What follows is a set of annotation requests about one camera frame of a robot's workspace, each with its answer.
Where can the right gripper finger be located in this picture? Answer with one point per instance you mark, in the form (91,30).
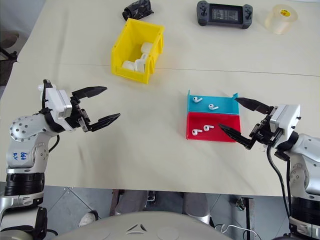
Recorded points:
(255,105)
(236,135)

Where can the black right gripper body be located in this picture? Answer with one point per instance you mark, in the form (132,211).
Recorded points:
(265,132)

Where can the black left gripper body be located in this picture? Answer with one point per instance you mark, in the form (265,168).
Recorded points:
(78,117)

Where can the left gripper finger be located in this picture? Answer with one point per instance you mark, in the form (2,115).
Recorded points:
(91,91)
(103,121)

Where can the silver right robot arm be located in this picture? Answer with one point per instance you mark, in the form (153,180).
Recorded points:
(308,150)

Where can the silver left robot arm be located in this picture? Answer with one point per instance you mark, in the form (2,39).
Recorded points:
(25,127)

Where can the yellow plastic bin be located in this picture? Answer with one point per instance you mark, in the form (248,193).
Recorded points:
(125,45)

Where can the red plastic tray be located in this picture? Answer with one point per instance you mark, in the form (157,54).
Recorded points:
(220,135)

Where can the blue plastic tray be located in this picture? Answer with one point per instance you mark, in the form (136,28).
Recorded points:
(225,105)

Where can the white earbud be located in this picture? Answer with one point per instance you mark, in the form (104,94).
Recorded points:
(213,107)
(207,128)
(195,132)
(197,99)

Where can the rusty metal table leg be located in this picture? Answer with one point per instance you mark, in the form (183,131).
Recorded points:
(250,215)
(114,202)

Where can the grey rounded leg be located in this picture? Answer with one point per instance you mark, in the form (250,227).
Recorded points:
(196,207)
(131,202)

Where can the clear tape roll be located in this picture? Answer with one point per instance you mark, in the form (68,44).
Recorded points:
(281,20)

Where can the black stool base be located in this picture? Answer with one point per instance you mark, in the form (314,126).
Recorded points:
(8,53)

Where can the black crumpled pouch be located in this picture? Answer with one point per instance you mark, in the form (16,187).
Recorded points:
(137,8)

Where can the black handheld game controller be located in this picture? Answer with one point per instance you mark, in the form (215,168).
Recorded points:
(225,13)

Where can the white shoe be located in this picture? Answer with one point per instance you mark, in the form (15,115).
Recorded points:
(88,218)

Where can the grey robot torso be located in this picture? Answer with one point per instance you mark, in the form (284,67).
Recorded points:
(150,227)

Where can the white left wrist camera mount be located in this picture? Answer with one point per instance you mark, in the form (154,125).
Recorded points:
(56,100)

